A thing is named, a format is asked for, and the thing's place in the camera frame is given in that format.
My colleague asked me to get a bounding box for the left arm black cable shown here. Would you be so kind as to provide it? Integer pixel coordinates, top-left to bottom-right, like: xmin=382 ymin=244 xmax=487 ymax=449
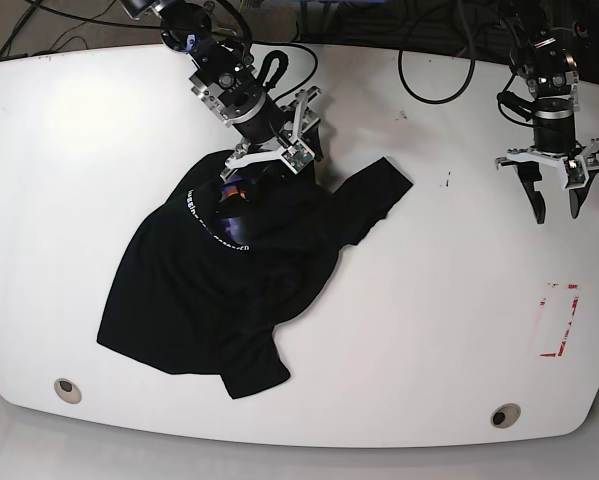
xmin=397 ymin=29 xmax=478 ymax=105

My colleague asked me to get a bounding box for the right table grommet hole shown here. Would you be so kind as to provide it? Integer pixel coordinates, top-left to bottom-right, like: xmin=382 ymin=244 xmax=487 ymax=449
xmin=490 ymin=403 xmax=521 ymax=429

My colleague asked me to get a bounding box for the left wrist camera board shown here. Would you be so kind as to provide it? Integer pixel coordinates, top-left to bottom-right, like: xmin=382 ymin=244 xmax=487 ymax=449
xmin=565 ymin=159 xmax=586 ymax=189

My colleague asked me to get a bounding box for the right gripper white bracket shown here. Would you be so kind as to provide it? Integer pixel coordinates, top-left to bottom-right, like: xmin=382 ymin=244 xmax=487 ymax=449
xmin=220 ymin=87 xmax=324 ymax=184

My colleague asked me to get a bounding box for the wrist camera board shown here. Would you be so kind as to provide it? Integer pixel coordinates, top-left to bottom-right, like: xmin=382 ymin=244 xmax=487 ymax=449
xmin=282 ymin=140 xmax=315 ymax=174
xmin=565 ymin=159 xmax=586 ymax=189

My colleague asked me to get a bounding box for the left table grommet hole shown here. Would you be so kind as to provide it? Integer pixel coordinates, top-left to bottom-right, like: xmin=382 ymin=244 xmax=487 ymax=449
xmin=54 ymin=378 xmax=82 ymax=405

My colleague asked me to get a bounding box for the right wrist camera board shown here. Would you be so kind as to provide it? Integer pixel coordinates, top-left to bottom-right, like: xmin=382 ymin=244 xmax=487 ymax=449
xmin=282 ymin=140 xmax=315 ymax=174

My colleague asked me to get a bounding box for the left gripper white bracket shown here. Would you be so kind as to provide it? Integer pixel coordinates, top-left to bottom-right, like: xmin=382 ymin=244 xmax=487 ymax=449
xmin=495 ymin=110 xmax=599 ymax=224

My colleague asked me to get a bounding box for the black t-shirt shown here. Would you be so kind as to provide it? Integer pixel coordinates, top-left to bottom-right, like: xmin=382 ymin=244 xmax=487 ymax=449
xmin=97 ymin=151 xmax=412 ymax=399

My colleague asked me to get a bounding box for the table grommet hole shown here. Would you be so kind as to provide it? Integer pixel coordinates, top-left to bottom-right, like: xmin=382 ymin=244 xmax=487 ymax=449
xmin=54 ymin=378 xmax=82 ymax=405
xmin=490 ymin=403 xmax=521 ymax=429

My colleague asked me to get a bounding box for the red tape rectangle marking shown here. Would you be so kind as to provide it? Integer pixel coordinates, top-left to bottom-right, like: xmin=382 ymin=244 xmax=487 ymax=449
xmin=534 ymin=283 xmax=581 ymax=358

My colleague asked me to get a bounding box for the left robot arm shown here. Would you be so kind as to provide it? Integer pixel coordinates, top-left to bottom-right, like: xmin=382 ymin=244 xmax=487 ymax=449
xmin=495 ymin=1 xmax=599 ymax=225

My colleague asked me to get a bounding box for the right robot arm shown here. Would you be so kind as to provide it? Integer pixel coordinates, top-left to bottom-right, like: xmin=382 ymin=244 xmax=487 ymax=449
xmin=122 ymin=1 xmax=323 ymax=182

